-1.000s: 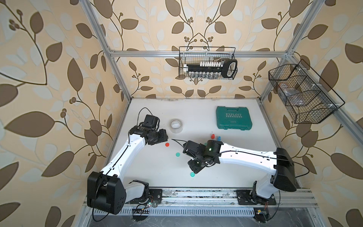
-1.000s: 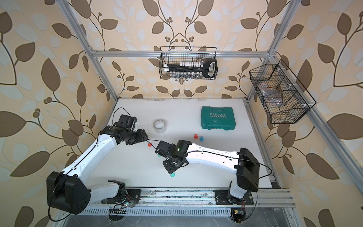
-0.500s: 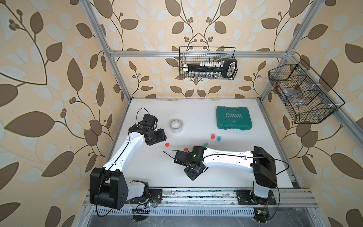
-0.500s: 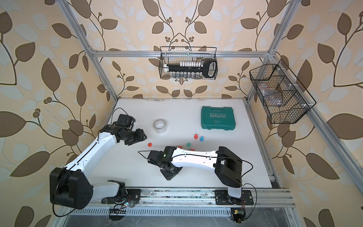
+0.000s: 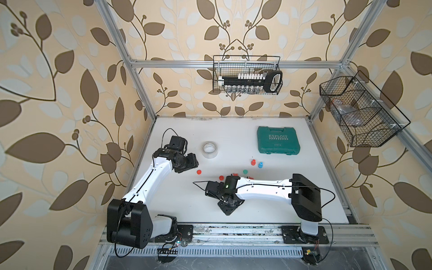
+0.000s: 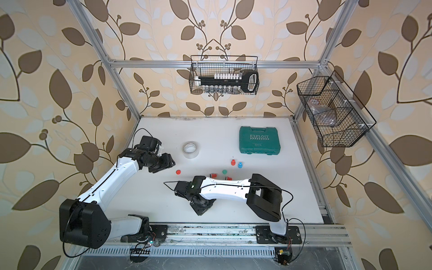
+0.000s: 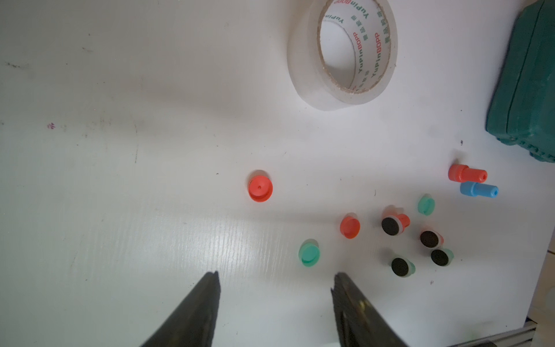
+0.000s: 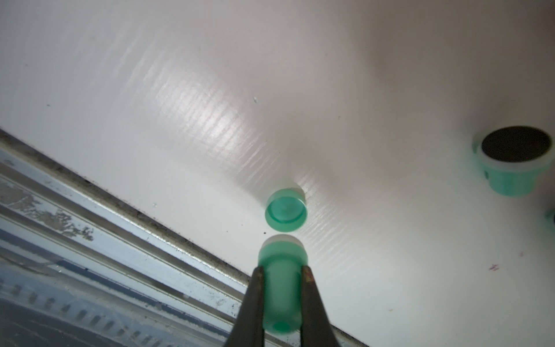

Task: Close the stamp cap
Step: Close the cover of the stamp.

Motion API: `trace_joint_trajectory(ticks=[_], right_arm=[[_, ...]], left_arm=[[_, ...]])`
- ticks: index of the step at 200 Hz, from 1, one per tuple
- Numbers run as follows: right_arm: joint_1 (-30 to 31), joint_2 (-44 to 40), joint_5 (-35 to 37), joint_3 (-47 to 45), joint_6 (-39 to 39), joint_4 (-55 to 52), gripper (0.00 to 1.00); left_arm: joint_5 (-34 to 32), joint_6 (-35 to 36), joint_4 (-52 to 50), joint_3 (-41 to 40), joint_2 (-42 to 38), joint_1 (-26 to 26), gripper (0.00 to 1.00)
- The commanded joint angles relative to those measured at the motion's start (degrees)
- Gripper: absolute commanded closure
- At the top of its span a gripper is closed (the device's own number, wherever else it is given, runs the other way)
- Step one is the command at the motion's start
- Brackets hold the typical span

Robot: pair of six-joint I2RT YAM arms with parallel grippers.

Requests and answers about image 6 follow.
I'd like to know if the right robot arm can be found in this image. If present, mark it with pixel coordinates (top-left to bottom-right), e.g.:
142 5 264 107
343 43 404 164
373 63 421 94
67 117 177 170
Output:
173 174 288 237

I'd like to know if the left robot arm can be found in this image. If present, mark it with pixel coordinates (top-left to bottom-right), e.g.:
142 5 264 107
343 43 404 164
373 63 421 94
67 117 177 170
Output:
59 136 175 249

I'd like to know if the clear tape roll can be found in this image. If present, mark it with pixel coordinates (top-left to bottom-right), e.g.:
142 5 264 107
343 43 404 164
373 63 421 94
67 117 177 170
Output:
182 141 200 159

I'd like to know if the green tool case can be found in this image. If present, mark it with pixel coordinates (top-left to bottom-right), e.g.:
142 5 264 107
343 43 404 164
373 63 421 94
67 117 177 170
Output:
239 126 281 155

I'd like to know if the black white tool in basket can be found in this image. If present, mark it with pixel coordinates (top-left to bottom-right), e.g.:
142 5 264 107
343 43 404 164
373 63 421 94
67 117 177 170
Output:
189 70 259 95

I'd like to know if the plastic bag in basket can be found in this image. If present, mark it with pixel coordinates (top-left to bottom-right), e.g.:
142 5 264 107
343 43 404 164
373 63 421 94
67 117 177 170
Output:
308 99 337 126

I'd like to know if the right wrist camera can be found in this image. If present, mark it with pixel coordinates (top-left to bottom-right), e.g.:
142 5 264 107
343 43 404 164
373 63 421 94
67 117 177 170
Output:
174 181 190 200

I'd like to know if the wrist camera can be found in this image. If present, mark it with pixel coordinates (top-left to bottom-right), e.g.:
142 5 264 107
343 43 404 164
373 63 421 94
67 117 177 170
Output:
174 181 190 200
135 136 162 155

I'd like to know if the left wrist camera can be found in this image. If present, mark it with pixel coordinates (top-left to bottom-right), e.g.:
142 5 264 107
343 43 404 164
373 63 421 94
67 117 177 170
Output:
135 136 162 155

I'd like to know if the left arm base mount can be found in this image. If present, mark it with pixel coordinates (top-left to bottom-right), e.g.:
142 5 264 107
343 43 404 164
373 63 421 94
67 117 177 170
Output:
120 215 168 246

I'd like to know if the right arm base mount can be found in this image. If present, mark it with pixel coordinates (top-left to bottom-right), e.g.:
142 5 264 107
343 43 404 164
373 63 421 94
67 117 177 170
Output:
255 219 303 244

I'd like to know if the back wire basket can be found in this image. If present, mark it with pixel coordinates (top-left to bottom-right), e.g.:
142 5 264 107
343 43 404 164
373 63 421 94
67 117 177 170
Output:
189 55 259 95

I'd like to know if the wire basket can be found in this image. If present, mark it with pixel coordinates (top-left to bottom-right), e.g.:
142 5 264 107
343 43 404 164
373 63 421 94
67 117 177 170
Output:
189 55 259 95
297 71 376 147

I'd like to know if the right wire basket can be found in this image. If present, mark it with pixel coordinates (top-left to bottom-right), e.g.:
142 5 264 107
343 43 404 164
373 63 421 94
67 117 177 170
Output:
297 71 376 147

